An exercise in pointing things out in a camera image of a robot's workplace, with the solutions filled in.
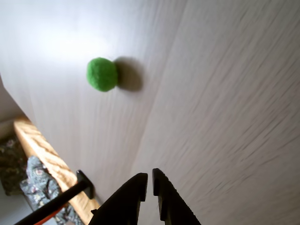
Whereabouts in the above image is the green pompom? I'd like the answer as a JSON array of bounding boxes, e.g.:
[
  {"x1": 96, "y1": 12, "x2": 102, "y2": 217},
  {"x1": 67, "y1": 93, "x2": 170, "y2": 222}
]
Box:
[{"x1": 86, "y1": 57, "x2": 118, "y2": 92}]

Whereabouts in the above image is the black clamp with orange handles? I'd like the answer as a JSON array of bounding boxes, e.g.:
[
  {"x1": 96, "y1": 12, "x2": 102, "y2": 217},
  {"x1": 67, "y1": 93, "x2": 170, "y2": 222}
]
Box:
[{"x1": 14, "y1": 170, "x2": 95, "y2": 225}]

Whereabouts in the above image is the dark floral patterned cushion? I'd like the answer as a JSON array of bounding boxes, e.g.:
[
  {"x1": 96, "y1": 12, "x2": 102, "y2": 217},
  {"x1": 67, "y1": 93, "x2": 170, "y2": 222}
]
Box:
[{"x1": 0, "y1": 135, "x2": 83, "y2": 225}]

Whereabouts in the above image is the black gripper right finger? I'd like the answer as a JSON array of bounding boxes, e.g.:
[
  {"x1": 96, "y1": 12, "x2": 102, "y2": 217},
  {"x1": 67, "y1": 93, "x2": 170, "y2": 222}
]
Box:
[{"x1": 152, "y1": 168, "x2": 202, "y2": 225}]

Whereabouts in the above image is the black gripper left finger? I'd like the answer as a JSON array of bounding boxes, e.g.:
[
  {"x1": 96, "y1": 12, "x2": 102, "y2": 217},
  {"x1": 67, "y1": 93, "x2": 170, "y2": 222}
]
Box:
[{"x1": 88, "y1": 172, "x2": 149, "y2": 225}]

